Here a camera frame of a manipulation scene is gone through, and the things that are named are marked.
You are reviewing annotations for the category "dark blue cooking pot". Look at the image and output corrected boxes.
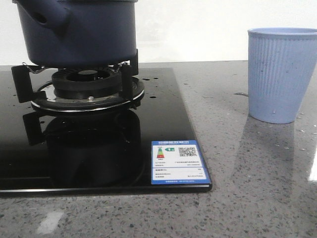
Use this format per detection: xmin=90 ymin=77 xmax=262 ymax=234
xmin=14 ymin=0 xmax=137 ymax=68

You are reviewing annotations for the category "light blue ribbed cup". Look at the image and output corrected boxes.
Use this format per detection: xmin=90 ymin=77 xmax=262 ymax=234
xmin=248 ymin=27 xmax=317 ymax=123

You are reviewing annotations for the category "black metal pot support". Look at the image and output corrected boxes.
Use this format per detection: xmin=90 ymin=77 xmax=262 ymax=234
xmin=11 ymin=55 xmax=145 ymax=114

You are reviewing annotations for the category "blue energy label sticker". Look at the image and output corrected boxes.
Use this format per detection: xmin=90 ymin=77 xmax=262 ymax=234
xmin=151 ymin=140 xmax=211 ymax=185

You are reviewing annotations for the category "black gas burner head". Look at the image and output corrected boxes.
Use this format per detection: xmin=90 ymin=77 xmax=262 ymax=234
xmin=52 ymin=67 xmax=122 ymax=99

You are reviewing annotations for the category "black glass gas stove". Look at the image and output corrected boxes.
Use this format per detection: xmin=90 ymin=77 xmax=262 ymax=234
xmin=0 ymin=66 xmax=212 ymax=197

